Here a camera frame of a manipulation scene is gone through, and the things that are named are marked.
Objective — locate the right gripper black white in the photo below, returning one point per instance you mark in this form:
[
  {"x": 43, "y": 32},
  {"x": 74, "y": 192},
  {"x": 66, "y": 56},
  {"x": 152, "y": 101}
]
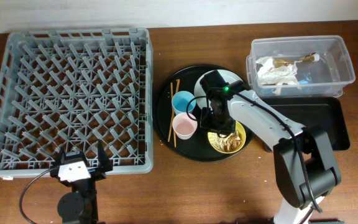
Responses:
[{"x": 204, "y": 122}]

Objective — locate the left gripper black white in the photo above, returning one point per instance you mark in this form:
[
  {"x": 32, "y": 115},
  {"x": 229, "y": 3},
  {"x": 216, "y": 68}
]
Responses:
[{"x": 105, "y": 163}]

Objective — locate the pink plastic cup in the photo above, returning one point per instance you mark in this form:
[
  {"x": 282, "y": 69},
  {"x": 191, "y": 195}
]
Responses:
[{"x": 184, "y": 125}]

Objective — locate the food scraps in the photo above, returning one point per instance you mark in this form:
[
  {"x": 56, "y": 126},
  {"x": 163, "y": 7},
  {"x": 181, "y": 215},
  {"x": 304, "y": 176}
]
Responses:
[{"x": 225, "y": 144}]

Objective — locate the yellow bowl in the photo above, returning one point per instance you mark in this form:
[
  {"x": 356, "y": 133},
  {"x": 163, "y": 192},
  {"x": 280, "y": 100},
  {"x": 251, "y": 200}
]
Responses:
[{"x": 242, "y": 134}]

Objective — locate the gold snack wrapper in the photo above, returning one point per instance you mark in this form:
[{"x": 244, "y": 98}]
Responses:
[{"x": 314, "y": 57}]

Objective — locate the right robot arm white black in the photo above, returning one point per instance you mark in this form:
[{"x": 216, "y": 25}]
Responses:
[{"x": 306, "y": 169}]

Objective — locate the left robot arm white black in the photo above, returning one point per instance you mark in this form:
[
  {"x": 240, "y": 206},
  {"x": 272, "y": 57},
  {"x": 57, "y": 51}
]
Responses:
[{"x": 79, "y": 205}]

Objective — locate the grey plastic dishwasher rack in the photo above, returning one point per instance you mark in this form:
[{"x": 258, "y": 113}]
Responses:
[{"x": 75, "y": 90}]

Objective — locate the clear plastic waste bin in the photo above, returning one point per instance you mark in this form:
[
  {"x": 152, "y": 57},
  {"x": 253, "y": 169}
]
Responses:
[{"x": 330, "y": 74}]

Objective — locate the round black tray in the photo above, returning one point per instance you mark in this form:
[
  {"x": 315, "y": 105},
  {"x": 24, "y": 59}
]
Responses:
[{"x": 197, "y": 147}]

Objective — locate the grey round plate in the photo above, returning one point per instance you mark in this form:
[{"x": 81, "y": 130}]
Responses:
[{"x": 227, "y": 75}]

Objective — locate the blue plastic cup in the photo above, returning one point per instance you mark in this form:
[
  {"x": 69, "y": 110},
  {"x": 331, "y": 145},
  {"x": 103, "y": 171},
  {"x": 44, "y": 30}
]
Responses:
[{"x": 180, "y": 102}]

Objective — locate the crumpled white paper napkin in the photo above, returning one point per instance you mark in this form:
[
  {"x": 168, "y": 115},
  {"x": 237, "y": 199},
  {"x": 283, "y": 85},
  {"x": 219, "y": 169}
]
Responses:
[{"x": 275, "y": 71}]

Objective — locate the blue plastic scrap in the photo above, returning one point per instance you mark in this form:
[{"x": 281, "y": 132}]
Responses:
[{"x": 305, "y": 78}]

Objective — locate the black rectangular tray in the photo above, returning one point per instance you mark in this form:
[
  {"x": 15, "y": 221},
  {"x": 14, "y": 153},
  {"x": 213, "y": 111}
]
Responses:
[{"x": 310, "y": 111}]

